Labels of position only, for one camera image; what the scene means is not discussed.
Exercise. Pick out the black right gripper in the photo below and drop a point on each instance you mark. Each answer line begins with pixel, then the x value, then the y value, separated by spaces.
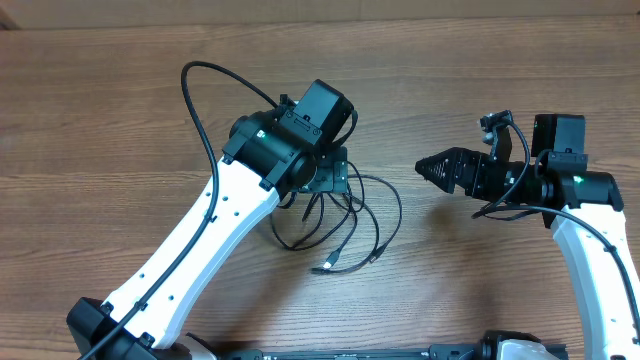
pixel 458 164

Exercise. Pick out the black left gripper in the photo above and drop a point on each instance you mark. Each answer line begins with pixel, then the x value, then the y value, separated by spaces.
pixel 333 170

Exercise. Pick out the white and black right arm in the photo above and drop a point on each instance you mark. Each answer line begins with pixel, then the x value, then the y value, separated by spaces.
pixel 583 210

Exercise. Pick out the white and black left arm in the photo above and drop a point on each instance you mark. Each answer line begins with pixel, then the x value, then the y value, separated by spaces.
pixel 268 155

